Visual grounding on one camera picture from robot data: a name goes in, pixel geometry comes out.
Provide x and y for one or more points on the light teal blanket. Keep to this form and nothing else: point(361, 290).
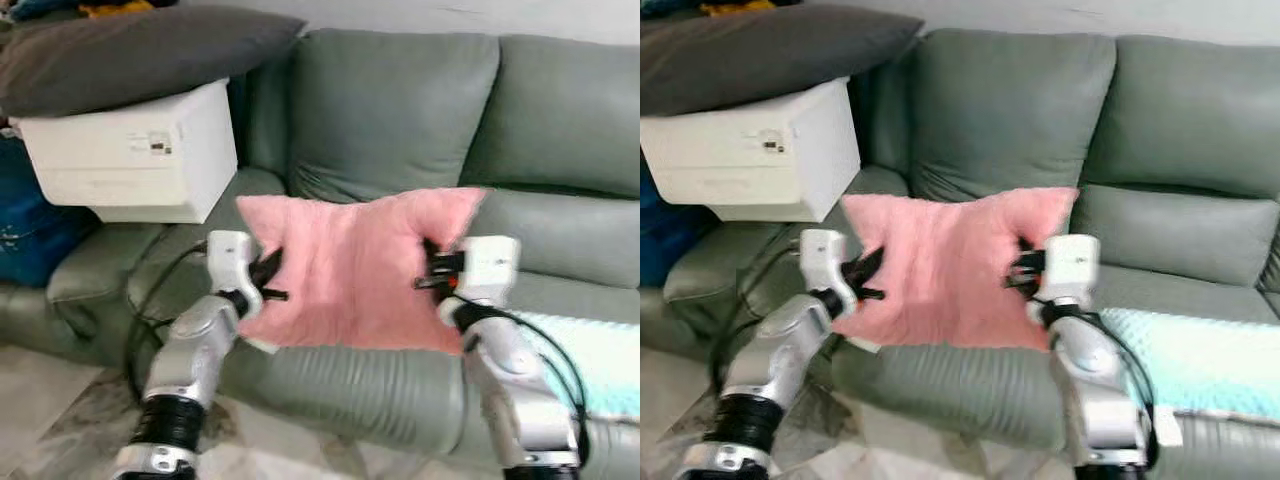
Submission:
point(1210, 360)
point(600, 360)

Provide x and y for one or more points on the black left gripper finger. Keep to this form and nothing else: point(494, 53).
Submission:
point(872, 294)
point(276, 295)
point(869, 267)
point(273, 265)

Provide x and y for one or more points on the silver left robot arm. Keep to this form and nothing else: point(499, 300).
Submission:
point(190, 355)
point(770, 355)

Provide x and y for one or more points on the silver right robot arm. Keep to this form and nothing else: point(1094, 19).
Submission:
point(515, 390)
point(1095, 390)

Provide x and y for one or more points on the blue suitcase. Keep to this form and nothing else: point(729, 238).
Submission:
point(665, 235)
point(35, 230)

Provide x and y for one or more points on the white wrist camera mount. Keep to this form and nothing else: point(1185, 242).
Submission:
point(230, 262)
point(825, 260)
point(492, 268)
point(1073, 265)

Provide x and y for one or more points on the green leather sofa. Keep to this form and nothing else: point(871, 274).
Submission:
point(1010, 110)
point(400, 110)

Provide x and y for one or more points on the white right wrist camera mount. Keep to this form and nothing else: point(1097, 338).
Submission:
point(492, 268)
point(1073, 265)

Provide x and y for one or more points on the pink fluffy pillow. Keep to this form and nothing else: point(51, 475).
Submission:
point(350, 270)
point(950, 270)

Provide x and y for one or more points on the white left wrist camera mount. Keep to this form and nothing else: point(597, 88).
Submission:
point(230, 262)
point(825, 260)

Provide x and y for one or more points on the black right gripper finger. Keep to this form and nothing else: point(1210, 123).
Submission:
point(1023, 246)
point(430, 285)
point(433, 247)
point(1018, 283)

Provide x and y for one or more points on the white box with label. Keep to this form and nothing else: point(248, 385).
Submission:
point(120, 155)
point(745, 155)

